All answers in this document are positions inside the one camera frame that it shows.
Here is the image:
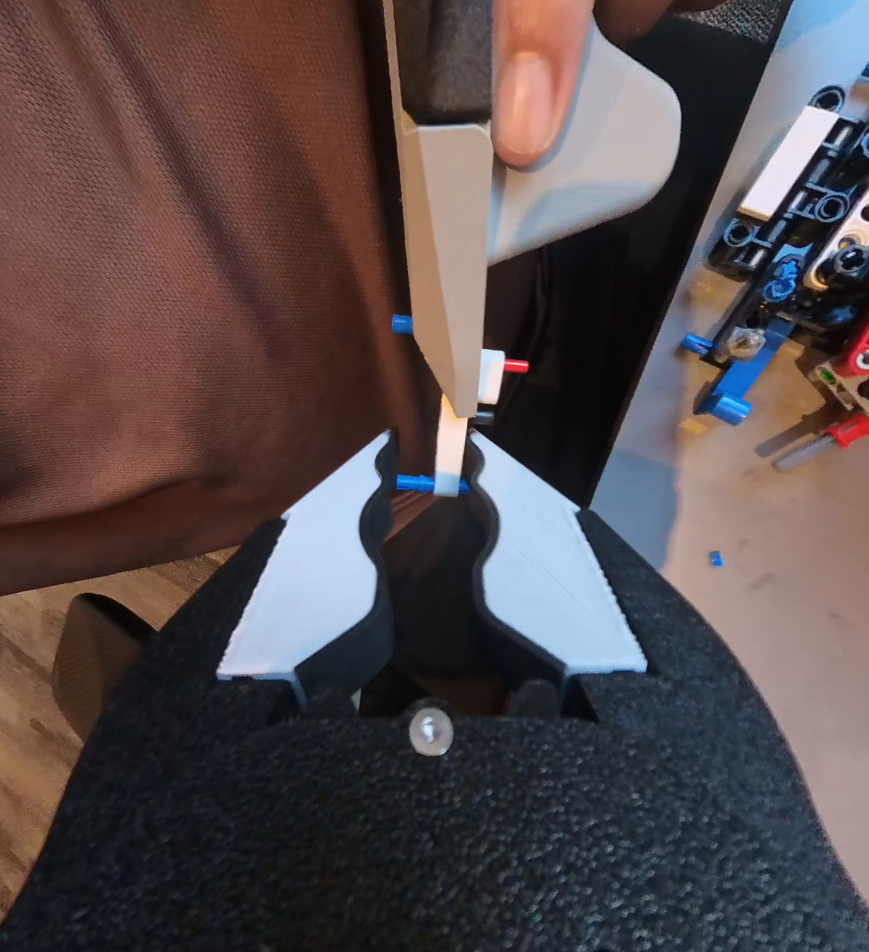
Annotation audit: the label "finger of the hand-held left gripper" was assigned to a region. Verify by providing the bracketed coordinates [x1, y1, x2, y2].
[382, 0, 495, 419]

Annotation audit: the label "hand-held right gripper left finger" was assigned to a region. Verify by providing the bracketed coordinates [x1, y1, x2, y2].
[216, 430, 397, 708]

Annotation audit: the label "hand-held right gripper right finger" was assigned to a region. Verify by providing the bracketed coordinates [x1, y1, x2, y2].
[468, 431, 649, 704]

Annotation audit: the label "white beam assembly with pins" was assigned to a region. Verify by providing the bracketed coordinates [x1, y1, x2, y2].
[392, 314, 531, 498]

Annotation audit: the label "toy brick race car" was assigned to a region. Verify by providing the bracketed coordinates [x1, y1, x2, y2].
[679, 51, 869, 473]

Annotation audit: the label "grey desk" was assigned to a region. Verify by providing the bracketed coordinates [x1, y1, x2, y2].
[591, 0, 869, 916]

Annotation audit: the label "person's left hand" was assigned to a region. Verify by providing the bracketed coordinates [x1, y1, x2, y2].
[490, 0, 599, 170]

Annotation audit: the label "black trousers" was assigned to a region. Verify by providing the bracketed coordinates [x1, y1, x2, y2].
[479, 0, 796, 508]

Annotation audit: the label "black chair armrest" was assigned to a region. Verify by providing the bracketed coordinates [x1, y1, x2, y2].
[51, 593, 162, 745]

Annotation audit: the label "person's brown shirt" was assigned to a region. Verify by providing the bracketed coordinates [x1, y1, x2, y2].
[0, 0, 443, 605]

